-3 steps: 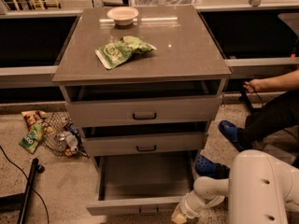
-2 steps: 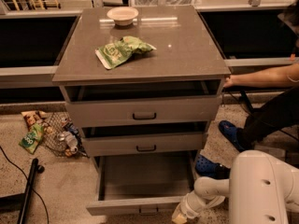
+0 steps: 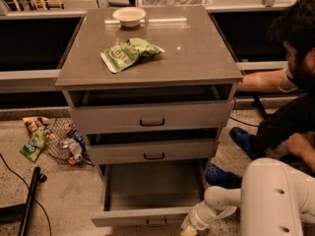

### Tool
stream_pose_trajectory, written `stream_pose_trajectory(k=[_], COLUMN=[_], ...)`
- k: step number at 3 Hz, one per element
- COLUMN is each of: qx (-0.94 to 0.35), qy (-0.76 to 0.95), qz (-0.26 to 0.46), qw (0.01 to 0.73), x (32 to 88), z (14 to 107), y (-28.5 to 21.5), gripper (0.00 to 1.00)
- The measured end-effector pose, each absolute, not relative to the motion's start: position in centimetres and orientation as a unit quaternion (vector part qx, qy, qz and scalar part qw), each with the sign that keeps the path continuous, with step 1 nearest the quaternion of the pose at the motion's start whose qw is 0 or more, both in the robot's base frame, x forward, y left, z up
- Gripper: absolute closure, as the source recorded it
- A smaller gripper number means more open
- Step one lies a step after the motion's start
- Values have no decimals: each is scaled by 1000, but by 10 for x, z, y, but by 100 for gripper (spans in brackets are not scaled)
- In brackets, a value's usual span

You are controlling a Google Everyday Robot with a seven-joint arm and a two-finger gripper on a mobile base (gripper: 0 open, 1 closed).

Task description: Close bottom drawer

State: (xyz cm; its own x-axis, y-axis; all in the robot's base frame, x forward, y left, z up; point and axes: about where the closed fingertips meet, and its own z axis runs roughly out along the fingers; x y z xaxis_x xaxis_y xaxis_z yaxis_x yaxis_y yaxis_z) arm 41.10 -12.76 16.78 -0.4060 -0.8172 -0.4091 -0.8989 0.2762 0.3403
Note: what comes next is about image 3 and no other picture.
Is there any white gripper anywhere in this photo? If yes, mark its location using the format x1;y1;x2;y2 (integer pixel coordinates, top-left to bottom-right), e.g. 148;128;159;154
180;203;211;236

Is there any grey bottom drawer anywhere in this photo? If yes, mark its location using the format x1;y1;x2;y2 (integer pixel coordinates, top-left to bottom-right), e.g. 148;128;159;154
92;159;206;227

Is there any grey drawer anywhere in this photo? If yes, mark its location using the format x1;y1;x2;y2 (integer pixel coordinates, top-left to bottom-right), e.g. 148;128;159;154
69;85;232;135
92;159;206;227
87;128;220;164

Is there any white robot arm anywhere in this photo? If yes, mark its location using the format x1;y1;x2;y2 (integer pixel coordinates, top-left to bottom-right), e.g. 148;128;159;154
180;158;315;236

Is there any grey middle drawer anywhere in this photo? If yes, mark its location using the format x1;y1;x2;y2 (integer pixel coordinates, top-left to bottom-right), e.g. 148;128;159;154
87;128;220;164

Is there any grey top drawer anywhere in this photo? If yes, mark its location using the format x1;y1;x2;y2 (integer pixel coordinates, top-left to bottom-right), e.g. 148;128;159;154
69;85;232;135

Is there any grey drawer cabinet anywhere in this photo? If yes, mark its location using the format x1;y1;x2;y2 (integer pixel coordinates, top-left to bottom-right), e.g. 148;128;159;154
54;5;244;169

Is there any person's left hand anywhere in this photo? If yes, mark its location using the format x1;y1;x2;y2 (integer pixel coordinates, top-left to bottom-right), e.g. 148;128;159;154
287;133;313;158

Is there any blue croc shoe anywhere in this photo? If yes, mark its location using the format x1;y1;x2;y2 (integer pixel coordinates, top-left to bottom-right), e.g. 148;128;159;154
229;127;259;159
206;163;242;189

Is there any seated person in black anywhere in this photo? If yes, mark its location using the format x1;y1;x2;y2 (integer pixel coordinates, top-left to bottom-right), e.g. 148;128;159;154
237;0;315;171

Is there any plastic bottle in basket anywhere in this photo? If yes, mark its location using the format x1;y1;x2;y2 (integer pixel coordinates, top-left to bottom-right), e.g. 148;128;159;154
60;139;82;155

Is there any black stand leg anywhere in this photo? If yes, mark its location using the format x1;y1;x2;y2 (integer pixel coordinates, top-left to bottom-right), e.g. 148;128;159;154
0;166;42;236

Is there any green snack bag on floor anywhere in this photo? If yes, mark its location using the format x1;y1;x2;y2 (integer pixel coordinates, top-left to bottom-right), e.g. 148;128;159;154
20;130;46;162

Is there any green chip bag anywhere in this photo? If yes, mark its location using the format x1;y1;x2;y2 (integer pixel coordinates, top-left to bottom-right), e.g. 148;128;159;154
100;37;164;74

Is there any brown snack bag on floor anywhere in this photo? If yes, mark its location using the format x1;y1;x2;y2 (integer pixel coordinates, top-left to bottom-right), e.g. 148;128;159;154
23;116;50;136

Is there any white bowl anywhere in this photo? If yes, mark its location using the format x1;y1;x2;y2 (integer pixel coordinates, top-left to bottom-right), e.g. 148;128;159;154
112;7;146;28

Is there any wire mesh basket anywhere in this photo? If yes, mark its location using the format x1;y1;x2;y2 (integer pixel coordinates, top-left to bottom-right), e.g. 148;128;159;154
44;118;92;165

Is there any black floor cable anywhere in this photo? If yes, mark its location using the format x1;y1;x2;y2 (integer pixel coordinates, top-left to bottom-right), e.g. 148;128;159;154
0;152;53;236

